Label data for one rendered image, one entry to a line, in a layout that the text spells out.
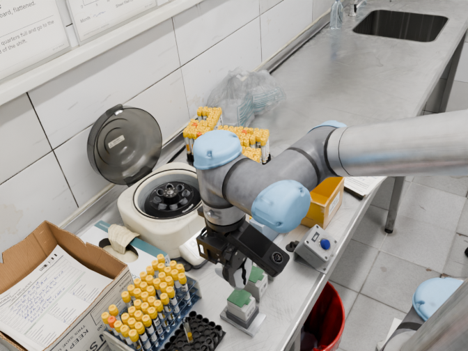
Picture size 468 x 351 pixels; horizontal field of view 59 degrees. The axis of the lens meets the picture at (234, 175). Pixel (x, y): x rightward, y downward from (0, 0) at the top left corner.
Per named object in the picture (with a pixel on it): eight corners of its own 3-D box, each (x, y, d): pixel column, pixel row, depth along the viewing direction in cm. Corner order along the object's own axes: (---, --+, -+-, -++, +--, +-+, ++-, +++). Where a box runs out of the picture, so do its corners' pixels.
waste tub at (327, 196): (323, 234, 109) (325, 207, 103) (278, 216, 116) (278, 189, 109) (342, 203, 118) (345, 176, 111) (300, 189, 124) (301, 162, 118)
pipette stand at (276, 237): (268, 256, 105) (267, 229, 99) (246, 244, 109) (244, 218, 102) (290, 232, 111) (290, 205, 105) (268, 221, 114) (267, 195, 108)
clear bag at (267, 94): (251, 120, 156) (249, 86, 147) (228, 102, 168) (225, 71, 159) (294, 102, 163) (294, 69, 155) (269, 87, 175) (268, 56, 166)
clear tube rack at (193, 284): (143, 372, 85) (135, 354, 80) (110, 348, 89) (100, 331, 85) (203, 297, 97) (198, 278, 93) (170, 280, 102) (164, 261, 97)
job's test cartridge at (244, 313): (246, 326, 89) (244, 310, 85) (228, 316, 91) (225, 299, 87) (256, 313, 91) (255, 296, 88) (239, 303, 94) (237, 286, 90)
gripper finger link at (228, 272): (237, 271, 82) (233, 242, 77) (244, 275, 81) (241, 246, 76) (223, 288, 79) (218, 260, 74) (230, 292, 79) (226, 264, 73)
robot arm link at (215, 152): (216, 164, 58) (179, 142, 63) (224, 219, 65) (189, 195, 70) (255, 138, 62) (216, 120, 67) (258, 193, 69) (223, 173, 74)
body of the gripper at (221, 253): (221, 234, 85) (215, 190, 77) (257, 251, 80) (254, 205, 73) (198, 259, 80) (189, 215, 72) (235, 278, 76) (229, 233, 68)
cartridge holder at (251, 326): (253, 338, 88) (252, 329, 86) (219, 317, 93) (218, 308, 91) (267, 318, 92) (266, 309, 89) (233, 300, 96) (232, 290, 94)
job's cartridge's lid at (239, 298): (244, 310, 85) (244, 308, 85) (225, 300, 88) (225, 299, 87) (255, 297, 88) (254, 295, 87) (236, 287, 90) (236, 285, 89)
